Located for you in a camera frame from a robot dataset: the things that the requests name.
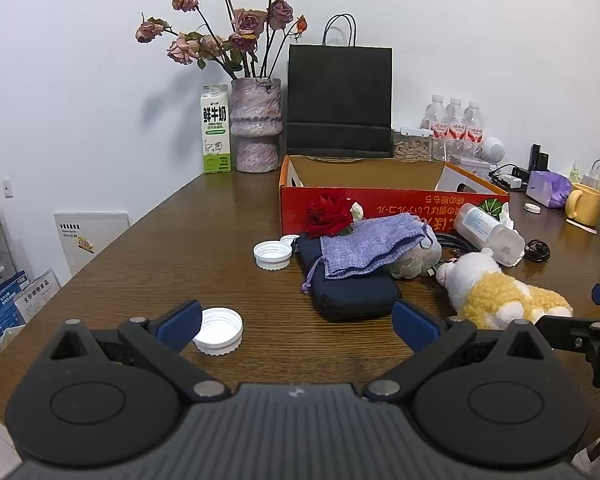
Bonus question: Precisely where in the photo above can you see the white wet wipes canister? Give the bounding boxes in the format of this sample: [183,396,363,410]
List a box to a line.
[452,203,526,266]

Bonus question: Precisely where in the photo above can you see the white plug with cable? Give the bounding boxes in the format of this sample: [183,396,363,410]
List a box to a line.
[581,159,600,192]

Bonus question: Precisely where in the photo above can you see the navy zip pouch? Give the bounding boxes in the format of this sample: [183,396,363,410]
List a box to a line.
[295,234,402,322]

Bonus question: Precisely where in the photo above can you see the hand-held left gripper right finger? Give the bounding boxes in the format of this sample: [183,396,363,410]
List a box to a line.
[364,300,553,403]

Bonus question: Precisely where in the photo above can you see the clear water bottle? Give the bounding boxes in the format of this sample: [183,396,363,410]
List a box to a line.
[444,97,468,157]
[462,101,485,157]
[421,94,451,157]

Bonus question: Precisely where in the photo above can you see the white paper strip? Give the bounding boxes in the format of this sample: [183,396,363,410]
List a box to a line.
[565,217,599,234]

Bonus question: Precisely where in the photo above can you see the white paper ball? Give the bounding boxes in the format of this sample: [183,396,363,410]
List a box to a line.
[387,236,442,279]

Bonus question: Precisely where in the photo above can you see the clear seed container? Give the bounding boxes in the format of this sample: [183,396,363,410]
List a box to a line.
[392,127,434,161]

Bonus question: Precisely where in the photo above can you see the pink marbled vase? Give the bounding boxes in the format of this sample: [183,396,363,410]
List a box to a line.
[230,77,284,174]

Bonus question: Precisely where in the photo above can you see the black upright device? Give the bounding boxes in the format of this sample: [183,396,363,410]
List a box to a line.
[529,143,550,171]

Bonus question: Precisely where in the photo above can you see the white green milk carton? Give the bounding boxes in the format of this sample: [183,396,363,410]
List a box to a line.
[201,84,232,175]

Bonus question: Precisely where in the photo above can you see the white charger with cables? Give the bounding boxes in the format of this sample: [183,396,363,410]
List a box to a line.
[489,164,530,192]

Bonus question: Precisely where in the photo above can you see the dried pink rose bouquet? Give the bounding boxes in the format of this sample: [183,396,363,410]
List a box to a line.
[135,0,308,81]

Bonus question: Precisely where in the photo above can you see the red orange cardboard box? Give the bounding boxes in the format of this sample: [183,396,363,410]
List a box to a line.
[279,154,511,239]

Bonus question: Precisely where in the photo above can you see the white flat board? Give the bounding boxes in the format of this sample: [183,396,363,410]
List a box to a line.
[54,210,131,277]

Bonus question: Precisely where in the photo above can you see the purple tissue pack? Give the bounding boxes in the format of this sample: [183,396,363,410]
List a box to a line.
[526,170,574,207]

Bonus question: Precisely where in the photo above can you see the black paper bag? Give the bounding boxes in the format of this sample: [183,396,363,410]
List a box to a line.
[286,13,394,159]

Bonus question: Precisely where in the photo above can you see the blue white packages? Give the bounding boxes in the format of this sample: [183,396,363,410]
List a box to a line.
[0,268,62,340]

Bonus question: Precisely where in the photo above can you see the white round speaker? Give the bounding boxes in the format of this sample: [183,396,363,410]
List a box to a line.
[481,136,506,164]

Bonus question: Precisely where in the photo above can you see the white floral tin box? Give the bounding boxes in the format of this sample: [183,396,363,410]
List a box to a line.
[459,157,492,181]

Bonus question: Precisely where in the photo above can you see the yellow mug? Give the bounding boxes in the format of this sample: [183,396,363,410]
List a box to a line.
[565,183,600,227]

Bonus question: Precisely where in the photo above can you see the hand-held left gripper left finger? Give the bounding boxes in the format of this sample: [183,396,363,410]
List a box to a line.
[45,300,231,403]

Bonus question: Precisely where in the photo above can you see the black braided cable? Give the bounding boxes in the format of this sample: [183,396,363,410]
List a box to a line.
[431,232,482,257]

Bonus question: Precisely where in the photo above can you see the red fabric rose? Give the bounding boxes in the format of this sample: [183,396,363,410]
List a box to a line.
[303,190,365,239]

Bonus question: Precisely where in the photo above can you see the wooden desktop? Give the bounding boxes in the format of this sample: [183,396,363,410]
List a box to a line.
[0,162,600,466]

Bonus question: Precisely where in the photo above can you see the purple drawstring bag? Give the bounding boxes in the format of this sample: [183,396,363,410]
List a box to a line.
[300,212,429,294]

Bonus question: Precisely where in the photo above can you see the white yellow plush toy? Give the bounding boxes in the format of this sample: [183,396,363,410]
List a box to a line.
[435,248,574,331]

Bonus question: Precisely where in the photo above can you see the empty glass jar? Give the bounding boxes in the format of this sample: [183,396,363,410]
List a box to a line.
[431,137,462,164]

